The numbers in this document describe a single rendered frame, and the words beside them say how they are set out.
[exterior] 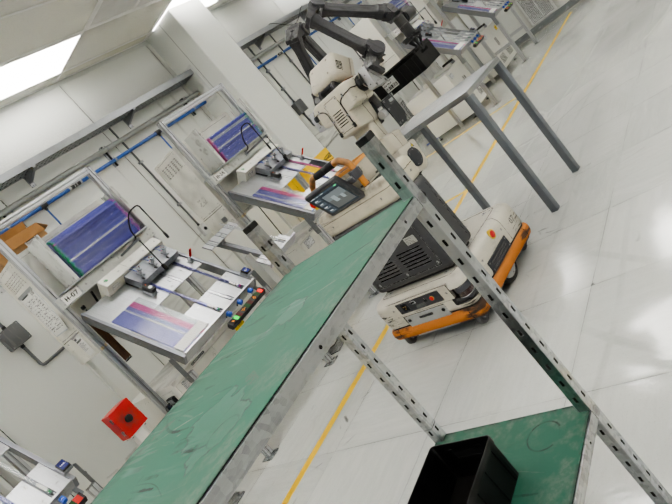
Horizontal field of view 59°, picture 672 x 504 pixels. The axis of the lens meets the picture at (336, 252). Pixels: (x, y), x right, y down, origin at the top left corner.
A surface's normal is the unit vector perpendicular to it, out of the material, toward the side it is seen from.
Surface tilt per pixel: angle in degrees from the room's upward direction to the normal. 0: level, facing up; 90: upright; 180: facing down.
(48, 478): 47
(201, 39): 90
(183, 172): 90
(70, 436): 90
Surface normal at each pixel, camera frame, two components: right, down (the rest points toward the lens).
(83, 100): 0.62, -0.38
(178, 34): -0.44, 0.56
